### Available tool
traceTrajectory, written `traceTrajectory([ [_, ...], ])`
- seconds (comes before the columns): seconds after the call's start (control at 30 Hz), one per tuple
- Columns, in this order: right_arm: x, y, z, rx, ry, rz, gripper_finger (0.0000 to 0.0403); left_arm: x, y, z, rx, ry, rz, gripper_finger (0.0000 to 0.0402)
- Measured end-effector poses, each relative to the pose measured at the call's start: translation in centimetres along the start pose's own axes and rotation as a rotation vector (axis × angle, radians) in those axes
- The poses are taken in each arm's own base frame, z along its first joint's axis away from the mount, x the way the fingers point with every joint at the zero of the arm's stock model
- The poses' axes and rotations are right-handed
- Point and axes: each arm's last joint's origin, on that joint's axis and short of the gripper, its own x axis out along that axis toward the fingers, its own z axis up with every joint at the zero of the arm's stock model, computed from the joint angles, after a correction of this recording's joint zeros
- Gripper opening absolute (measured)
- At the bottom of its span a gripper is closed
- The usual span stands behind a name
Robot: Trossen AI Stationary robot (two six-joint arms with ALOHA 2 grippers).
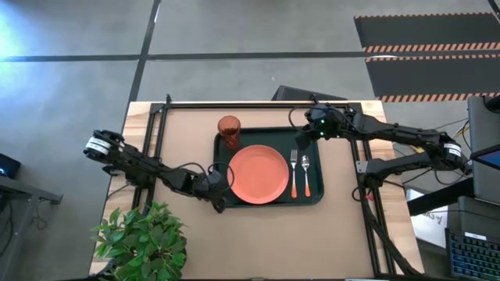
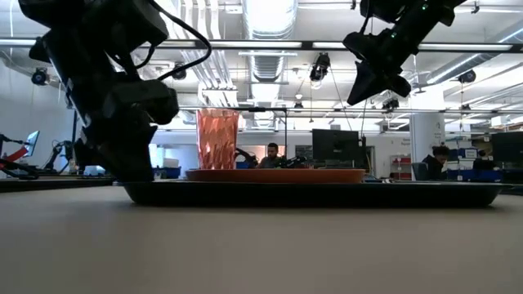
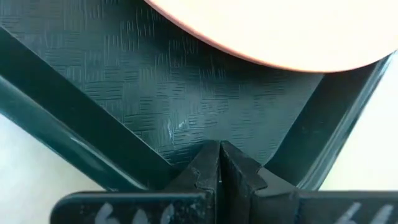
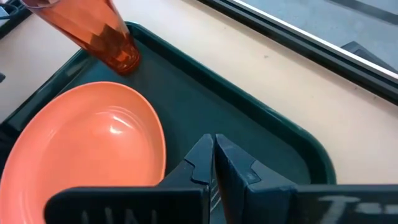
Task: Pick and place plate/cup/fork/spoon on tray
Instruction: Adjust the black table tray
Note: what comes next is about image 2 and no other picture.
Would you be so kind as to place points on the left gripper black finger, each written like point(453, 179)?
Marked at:
point(126, 155)
point(88, 153)

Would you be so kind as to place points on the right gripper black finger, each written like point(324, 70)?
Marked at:
point(365, 85)
point(398, 87)

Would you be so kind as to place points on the red translucent faceted cup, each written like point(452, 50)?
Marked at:
point(217, 139)

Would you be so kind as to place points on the orange round plate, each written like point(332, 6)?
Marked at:
point(278, 175)

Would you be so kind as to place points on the black background robot arm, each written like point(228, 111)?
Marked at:
point(59, 157)

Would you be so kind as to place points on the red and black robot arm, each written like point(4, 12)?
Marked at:
point(16, 157)

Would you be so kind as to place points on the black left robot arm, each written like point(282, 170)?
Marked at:
point(102, 20)

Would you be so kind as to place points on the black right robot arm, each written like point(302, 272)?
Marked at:
point(412, 20)

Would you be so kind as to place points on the dark green plastic tray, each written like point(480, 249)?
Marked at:
point(310, 195)

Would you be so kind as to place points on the blue storage bin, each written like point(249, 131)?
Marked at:
point(167, 172)

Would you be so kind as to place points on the white building column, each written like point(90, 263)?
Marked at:
point(427, 130)

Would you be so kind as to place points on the lit tilted monitor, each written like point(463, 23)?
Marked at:
point(32, 143)

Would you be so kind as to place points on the black computer monitor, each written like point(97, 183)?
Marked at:
point(508, 146)
point(336, 145)

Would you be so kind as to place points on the small black ceiling fixture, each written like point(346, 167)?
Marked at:
point(353, 4)

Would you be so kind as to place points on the person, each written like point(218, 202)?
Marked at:
point(435, 163)
point(271, 157)

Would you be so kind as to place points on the black horizontal rig beam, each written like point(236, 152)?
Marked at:
point(265, 44)

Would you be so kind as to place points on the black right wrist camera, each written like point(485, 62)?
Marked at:
point(361, 45)

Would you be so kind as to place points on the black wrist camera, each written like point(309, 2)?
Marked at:
point(143, 102)
point(361, 45)

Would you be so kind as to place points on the thin black horizontal rail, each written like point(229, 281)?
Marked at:
point(327, 110)

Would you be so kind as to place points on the black hanging camera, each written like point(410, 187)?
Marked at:
point(320, 66)

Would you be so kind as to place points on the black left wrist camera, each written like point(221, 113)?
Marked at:
point(143, 102)

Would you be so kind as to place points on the silver ventilation duct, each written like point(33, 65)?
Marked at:
point(269, 36)

